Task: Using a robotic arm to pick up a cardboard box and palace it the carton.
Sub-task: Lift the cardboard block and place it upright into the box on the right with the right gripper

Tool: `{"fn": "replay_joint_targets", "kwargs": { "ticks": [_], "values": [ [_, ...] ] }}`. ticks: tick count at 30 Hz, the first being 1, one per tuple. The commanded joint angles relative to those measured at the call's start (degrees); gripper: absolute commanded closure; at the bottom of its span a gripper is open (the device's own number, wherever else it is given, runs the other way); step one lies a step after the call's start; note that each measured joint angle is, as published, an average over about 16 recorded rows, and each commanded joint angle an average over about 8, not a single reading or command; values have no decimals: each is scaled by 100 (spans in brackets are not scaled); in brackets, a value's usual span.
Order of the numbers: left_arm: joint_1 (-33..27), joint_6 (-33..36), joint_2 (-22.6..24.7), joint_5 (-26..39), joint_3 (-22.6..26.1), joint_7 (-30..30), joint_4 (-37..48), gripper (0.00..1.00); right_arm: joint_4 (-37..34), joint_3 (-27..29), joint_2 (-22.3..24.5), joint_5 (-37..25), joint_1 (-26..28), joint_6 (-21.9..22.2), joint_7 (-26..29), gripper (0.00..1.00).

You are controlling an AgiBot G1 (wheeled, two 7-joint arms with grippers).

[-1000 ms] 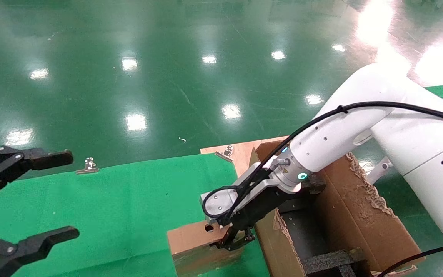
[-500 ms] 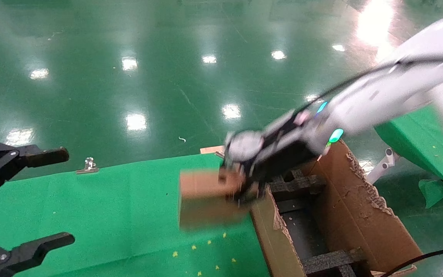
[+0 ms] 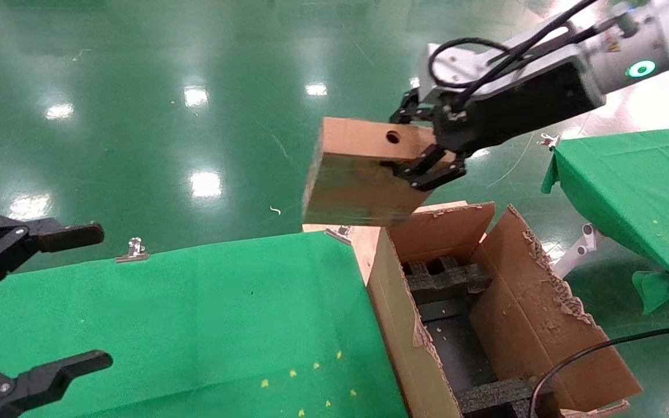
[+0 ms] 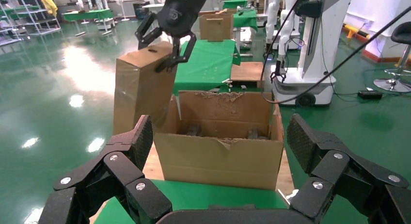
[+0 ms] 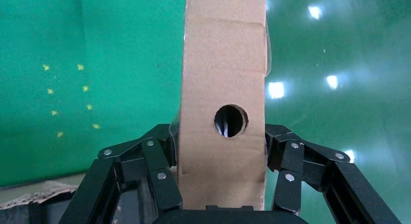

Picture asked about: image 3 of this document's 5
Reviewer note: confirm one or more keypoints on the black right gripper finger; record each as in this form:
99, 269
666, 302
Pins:
418, 110
433, 168

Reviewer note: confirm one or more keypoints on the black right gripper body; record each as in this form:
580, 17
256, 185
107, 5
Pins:
514, 104

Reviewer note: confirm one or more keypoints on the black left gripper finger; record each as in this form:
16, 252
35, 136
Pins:
50, 235
50, 377

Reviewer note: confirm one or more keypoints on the small brown cardboard box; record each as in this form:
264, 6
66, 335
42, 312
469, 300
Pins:
358, 186

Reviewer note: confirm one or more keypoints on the large open cardboard carton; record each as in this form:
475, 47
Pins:
543, 325

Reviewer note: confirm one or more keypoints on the silver binder clip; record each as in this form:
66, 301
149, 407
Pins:
133, 251
549, 141
340, 233

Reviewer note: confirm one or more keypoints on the black foam insert block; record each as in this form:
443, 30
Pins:
491, 396
445, 281

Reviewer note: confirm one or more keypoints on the green table cloth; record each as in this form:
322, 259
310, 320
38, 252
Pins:
630, 174
195, 313

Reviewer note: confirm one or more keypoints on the white table leg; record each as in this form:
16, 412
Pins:
578, 251

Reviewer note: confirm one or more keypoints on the black foam base pad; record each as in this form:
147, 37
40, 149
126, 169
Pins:
456, 348

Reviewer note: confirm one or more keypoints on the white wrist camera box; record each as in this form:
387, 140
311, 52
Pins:
456, 62

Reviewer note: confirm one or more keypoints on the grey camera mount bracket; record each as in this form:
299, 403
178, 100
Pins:
535, 46

